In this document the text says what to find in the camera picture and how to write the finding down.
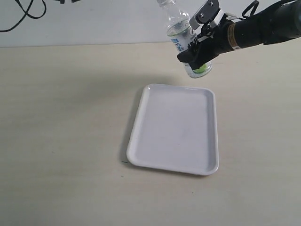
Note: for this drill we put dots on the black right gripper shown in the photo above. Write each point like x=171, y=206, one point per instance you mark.
x=210, y=43

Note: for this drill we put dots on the clear Gatorade drink bottle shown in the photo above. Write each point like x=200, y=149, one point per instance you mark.
x=178, y=29

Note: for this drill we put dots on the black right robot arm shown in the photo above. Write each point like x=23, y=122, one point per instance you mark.
x=278, y=23

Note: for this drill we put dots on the white plastic tray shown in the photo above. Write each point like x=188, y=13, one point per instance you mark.
x=175, y=129

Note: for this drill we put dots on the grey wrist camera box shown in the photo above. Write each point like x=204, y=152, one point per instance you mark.
x=210, y=12

